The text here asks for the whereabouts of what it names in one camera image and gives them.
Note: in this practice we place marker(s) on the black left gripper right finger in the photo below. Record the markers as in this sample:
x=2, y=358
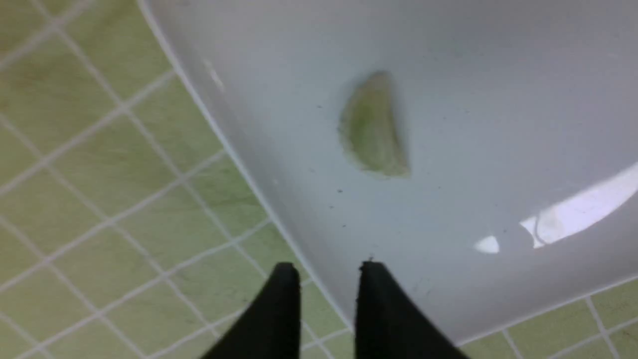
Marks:
x=388, y=325

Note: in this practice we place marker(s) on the green checkered tablecloth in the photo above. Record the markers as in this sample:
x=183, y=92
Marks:
x=128, y=231

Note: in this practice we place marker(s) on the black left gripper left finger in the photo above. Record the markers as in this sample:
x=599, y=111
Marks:
x=270, y=328

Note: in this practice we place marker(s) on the green dumpling bottom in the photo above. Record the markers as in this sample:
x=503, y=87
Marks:
x=368, y=130

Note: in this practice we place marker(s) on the white square plate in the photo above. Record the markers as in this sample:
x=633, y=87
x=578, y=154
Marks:
x=518, y=119

